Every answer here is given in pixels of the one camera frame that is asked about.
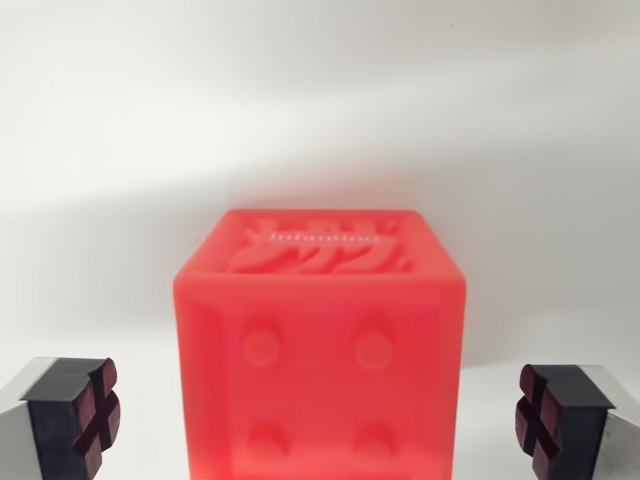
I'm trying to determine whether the red infantino soft cube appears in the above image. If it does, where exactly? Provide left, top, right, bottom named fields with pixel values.
left=171, top=208, right=469, bottom=480

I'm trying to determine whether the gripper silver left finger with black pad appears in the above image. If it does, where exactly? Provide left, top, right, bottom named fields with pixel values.
left=0, top=356, right=123, bottom=480

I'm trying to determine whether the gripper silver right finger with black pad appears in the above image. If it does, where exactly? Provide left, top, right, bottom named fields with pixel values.
left=514, top=363, right=640, bottom=480

